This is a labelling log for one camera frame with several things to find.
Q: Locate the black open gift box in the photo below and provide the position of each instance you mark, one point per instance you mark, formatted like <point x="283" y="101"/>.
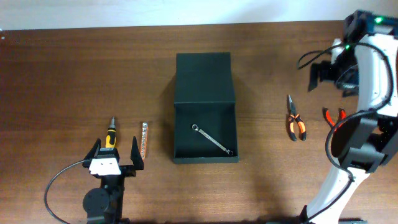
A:
<point x="204" y="95"/>

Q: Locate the silver ring wrench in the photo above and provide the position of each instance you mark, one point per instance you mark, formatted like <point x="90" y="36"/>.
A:
<point x="199" y="130"/>

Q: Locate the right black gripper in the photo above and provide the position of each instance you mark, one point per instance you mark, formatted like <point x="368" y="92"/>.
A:
<point x="323" y="68"/>

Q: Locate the orange black long-nose pliers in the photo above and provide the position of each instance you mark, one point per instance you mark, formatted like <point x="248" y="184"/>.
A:
<point x="293" y="118"/>

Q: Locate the orange bit holder strip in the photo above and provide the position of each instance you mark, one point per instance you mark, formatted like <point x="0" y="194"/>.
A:
<point x="144" y="137"/>

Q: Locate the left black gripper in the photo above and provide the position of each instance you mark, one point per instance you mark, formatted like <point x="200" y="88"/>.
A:
<point x="130" y="170"/>

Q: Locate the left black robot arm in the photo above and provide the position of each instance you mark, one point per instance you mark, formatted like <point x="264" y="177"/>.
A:
<point x="104" y="204"/>

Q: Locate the yellow black screwdriver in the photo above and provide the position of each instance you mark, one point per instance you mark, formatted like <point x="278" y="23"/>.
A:
<point x="111" y="134"/>

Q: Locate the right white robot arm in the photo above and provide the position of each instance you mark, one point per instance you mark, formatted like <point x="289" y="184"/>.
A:
<point x="362" y="64"/>

